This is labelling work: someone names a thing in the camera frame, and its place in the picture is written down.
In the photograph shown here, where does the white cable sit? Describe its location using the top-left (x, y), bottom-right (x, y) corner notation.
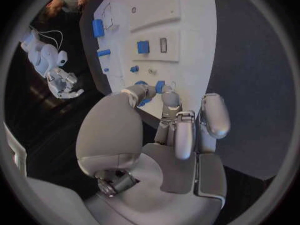
top-left (36, 29), bottom-right (64, 51)

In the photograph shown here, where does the large blue block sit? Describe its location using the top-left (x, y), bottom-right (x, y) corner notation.
top-left (91, 18), bottom-right (105, 39)

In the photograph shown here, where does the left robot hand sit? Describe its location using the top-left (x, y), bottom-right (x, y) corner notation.
top-left (75, 83), bottom-right (232, 225)

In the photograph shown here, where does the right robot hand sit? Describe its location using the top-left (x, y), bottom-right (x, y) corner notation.
top-left (45, 68), bottom-right (85, 99)

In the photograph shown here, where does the blue short cylinder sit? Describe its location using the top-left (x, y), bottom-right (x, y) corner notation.
top-left (155, 80), bottom-right (166, 94)

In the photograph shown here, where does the blue square block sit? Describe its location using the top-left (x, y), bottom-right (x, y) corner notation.
top-left (136, 40), bottom-right (150, 55)

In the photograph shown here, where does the white task board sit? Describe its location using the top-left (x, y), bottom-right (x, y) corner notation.
top-left (92, 0), bottom-right (218, 120)

